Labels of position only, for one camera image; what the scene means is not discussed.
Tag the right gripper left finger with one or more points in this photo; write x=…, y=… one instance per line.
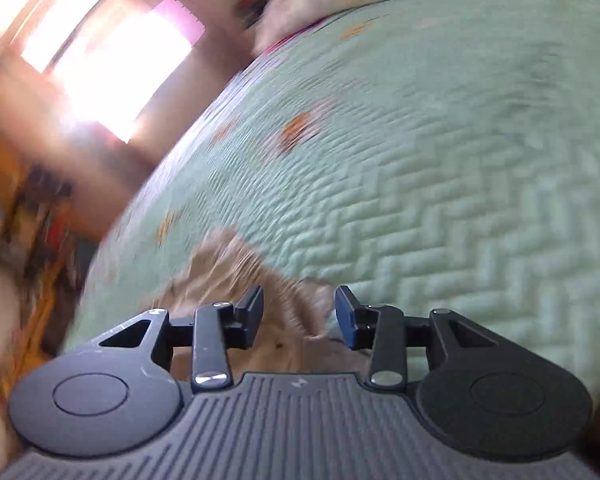
x=211, y=332

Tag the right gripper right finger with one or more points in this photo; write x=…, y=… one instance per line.
x=384, y=330

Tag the green quilted bee bedspread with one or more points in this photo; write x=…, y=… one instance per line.
x=425, y=153

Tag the wooden bookshelf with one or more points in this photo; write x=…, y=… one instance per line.
x=36, y=245

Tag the pink window curtains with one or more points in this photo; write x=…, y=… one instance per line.
x=99, y=91

